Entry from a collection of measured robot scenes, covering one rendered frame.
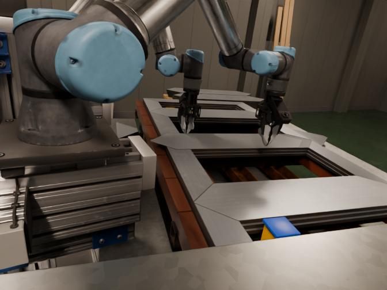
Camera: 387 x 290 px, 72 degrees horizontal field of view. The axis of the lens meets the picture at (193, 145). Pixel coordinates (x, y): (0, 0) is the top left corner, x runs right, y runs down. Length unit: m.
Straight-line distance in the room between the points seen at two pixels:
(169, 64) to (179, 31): 3.40
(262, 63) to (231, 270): 0.71
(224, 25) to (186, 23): 3.52
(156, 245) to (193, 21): 3.91
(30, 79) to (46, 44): 0.11
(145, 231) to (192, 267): 0.62
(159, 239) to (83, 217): 0.29
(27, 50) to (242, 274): 0.46
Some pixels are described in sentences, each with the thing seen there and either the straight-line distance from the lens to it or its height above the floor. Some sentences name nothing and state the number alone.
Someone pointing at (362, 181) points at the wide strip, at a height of 0.85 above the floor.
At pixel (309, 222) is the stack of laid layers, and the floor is 0.83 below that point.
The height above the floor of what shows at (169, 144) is 0.85.
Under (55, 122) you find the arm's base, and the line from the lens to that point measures 0.55.
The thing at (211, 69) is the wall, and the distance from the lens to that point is 4.67.
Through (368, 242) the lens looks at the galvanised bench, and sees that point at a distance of 0.40.
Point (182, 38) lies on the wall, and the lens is 4.37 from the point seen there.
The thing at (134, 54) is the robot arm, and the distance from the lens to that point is 0.43.
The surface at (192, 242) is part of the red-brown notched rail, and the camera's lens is 0.64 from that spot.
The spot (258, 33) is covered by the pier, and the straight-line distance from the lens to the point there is 4.95.
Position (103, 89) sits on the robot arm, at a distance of 0.42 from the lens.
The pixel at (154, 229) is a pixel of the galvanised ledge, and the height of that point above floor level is 0.68.
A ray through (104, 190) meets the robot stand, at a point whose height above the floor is 0.92.
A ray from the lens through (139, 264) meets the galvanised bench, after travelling 0.28.
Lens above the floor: 1.25
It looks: 22 degrees down
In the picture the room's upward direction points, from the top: 7 degrees clockwise
